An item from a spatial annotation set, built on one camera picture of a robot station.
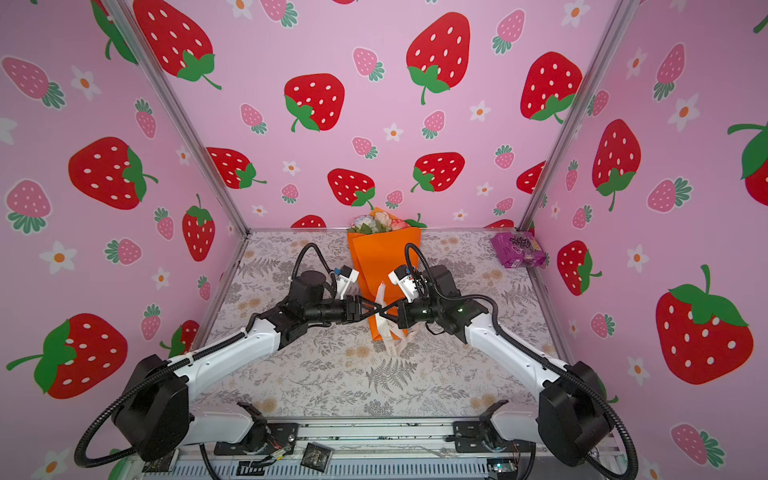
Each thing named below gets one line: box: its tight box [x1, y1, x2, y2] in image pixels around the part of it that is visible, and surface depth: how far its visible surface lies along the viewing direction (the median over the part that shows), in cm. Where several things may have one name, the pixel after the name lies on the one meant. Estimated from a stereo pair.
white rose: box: [351, 215, 378, 233], surface depth 117 cm
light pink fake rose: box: [375, 211, 392, 227], surface depth 120 cm
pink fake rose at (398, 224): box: [391, 218, 409, 231], surface depth 121 cm
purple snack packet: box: [491, 231, 548, 269], surface depth 109 cm
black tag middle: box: [300, 442, 333, 473], surface depth 71 cm
